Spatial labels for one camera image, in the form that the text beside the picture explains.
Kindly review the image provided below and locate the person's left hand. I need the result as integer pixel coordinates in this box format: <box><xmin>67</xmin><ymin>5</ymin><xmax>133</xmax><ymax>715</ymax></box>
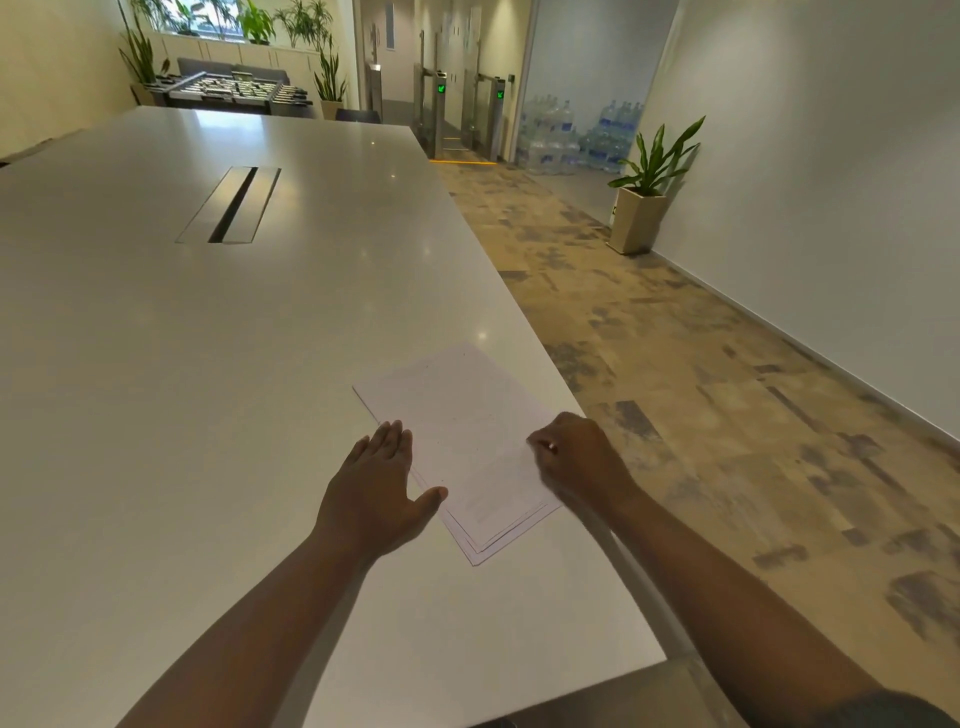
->
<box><xmin>312</xmin><ymin>420</ymin><xmax>450</xmax><ymax>561</ymax></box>

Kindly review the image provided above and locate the person's right hand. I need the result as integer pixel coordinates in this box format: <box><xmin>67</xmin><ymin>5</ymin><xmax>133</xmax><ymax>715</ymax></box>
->
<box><xmin>525</xmin><ymin>411</ymin><xmax>640</xmax><ymax>516</ymax></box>

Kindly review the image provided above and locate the white paper stack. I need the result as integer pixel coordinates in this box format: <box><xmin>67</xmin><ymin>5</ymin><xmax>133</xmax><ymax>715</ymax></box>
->
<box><xmin>352</xmin><ymin>342</ymin><xmax>586</xmax><ymax>567</ymax></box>

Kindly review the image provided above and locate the person's right forearm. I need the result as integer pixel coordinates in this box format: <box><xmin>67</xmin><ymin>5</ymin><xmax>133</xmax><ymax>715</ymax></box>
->
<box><xmin>598</xmin><ymin>483</ymin><xmax>886</xmax><ymax>728</ymax></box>

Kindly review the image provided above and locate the person's left forearm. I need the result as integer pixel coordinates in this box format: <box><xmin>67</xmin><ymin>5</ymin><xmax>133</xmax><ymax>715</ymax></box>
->
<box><xmin>116</xmin><ymin>525</ymin><xmax>376</xmax><ymax>728</ymax></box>

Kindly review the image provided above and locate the beige square planter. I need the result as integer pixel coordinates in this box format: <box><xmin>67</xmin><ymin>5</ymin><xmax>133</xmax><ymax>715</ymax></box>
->
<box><xmin>606</xmin><ymin>186</ymin><xmax>672</xmax><ymax>256</ymax></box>

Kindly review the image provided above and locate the green leafy potted plant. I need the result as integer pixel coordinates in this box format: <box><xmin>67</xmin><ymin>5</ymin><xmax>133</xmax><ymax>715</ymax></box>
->
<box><xmin>607</xmin><ymin>115</ymin><xmax>707</xmax><ymax>199</ymax></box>

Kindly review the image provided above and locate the stack of water bottle packs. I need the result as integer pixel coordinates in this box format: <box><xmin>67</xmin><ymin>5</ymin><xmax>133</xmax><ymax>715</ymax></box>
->
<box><xmin>516</xmin><ymin>93</ymin><xmax>583</xmax><ymax>175</ymax></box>
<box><xmin>580</xmin><ymin>99</ymin><xmax>646</xmax><ymax>175</ymax></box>

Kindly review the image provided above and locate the short snake plant in pot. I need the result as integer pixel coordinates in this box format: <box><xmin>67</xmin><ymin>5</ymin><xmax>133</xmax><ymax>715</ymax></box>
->
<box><xmin>313</xmin><ymin>36</ymin><xmax>349</xmax><ymax>121</ymax></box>

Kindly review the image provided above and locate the grey shirt sleeve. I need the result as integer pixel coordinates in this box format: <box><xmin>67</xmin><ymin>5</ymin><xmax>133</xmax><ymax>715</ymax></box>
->
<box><xmin>823</xmin><ymin>687</ymin><xmax>960</xmax><ymax>728</ymax></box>

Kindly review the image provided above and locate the foosball table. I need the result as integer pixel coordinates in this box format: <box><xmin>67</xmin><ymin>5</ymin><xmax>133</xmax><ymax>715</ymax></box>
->
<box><xmin>144</xmin><ymin>70</ymin><xmax>314</xmax><ymax>117</ymax></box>

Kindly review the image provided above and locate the grey sofa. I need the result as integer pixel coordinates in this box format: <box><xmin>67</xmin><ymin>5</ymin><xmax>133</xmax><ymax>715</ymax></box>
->
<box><xmin>177</xmin><ymin>57</ymin><xmax>291</xmax><ymax>89</ymax></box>

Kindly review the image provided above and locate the white low cabinet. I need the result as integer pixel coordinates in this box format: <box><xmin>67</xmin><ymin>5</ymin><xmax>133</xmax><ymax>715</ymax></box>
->
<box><xmin>148</xmin><ymin>31</ymin><xmax>325</xmax><ymax>76</ymax></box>

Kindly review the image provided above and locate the row of window plants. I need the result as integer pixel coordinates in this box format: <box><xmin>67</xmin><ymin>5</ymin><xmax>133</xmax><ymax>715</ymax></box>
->
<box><xmin>132</xmin><ymin>0</ymin><xmax>335</xmax><ymax>48</ymax></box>

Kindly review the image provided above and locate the tall snake plant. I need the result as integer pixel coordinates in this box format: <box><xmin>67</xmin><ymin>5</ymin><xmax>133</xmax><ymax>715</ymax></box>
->
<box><xmin>117</xmin><ymin>0</ymin><xmax>172</xmax><ymax>107</ymax></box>

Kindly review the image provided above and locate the steel turnstile gate post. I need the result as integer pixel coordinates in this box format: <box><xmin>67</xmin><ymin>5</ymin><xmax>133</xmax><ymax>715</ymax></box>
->
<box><xmin>475</xmin><ymin>73</ymin><xmax>513</xmax><ymax>163</ymax></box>
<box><xmin>414</xmin><ymin>66</ymin><xmax>453</xmax><ymax>160</ymax></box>

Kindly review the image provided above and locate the metal table cable hatch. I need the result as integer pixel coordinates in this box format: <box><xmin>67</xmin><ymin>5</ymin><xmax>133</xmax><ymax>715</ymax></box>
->
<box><xmin>174</xmin><ymin>166</ymin><xmax>282</xmax><ymax>246</ymax></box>

